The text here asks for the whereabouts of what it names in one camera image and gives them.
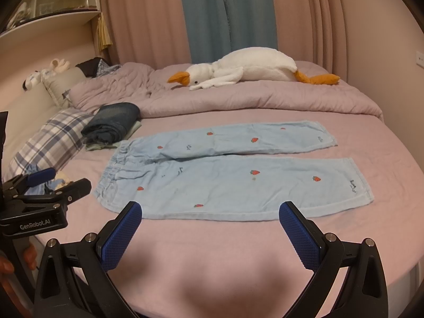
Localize light blue strawberry pants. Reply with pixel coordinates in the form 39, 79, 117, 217
94, 121, 374, 222

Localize person's left hand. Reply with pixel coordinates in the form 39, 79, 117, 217
1, 238, 36, 304

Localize blue yellow crumpled clothes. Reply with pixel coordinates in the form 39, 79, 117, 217
22, 164, 71, 195

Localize plaid pillow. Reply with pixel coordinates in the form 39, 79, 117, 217
4, 108, 94, 179

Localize folded light green garment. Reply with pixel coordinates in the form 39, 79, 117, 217
85, 121, 142, 152

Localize folded dark denim jeans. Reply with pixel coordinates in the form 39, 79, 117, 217
81, 103, 140, 144

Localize pink bed sheet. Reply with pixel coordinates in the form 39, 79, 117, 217
32, 107, 424, 318

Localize grey pillow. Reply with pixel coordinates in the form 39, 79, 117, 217
44, 67, 87, 108

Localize small white plush toy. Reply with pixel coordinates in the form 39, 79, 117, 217
22, 58, 70, 91

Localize dark clothes pile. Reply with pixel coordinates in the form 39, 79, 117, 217
76, 57, 121, 78

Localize pink quilted duvet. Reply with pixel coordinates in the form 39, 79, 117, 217
68, 63, 383, 119

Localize pink curtain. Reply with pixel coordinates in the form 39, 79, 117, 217
100, 0, 347, 78

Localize white goose plush toy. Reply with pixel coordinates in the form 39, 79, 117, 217
167, 47, 340, 91

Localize blue curtain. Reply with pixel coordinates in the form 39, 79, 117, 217
182, 0, 277, 64

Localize white wall shelf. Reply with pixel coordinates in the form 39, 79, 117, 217
1, 0, 100, 42

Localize white wall socket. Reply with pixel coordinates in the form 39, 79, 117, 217
415, 51, 424, 68

